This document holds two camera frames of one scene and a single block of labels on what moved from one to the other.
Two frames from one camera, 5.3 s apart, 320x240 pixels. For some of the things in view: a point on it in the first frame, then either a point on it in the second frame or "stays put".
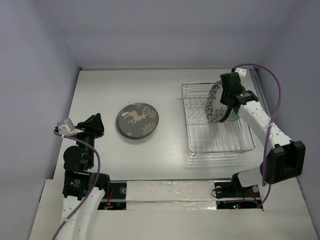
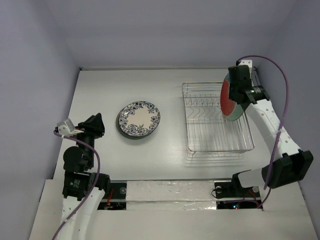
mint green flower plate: x=233 y=116 stays put
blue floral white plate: x=217 y=111 to x=138 y=118
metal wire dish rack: x=206 y=137 stays put
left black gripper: x=93 y=125 stays put
